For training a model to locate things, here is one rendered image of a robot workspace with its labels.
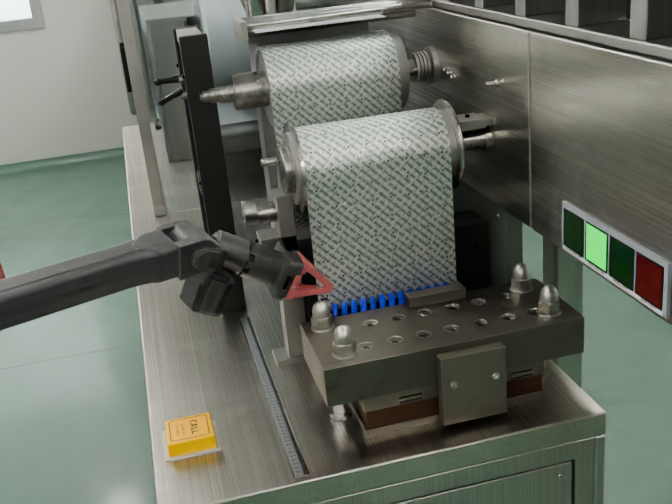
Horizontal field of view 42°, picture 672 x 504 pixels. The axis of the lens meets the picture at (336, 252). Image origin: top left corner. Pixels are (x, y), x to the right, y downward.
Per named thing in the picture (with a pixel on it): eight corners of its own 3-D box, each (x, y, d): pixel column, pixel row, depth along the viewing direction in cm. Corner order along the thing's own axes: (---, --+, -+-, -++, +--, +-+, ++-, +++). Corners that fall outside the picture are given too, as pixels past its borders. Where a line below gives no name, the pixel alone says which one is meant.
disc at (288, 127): (287, 191, 147) (280, 108, 139) (290, 191, 147) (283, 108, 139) (307, 230, 134) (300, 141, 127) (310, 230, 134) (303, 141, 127)
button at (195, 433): (166, 434, 133) (163, 420, 132) (211, 424, 134) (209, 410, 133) (169, 459, 127) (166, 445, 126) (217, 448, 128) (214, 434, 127)
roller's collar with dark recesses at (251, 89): (233, 106, 159) (228, 72, 157) (265, 102, 161) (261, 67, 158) (238, 113, 154) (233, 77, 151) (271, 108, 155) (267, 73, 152)
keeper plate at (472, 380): (439, 419, 128) (435, 353, 124) (501, 405, 130) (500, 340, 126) (445, 428, 126) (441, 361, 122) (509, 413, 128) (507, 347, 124)
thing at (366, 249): (320, 318, 140) (308, 210, 134) (456, 291, 145) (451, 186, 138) (320, 319, 140) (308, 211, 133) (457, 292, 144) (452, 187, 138)
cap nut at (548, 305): (532, 309, 132) (532, 282, 130) (554, 305, 133) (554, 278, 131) (543, 319, 129) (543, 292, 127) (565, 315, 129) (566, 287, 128)
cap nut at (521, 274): (505, 286, 141) (505, 261, 139) (526, 282, 141) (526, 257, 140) (515, 295, 137) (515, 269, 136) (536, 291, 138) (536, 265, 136)
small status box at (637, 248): (560, 247, 123) (560, 200, 120) (565, 246, 123) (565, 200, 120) (664, 319, 100) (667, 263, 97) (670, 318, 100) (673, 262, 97)
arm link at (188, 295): (201, 249, 122) (171, 222, 128) (171, 319, 125) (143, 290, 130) (263, 258, 131) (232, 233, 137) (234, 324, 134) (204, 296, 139)
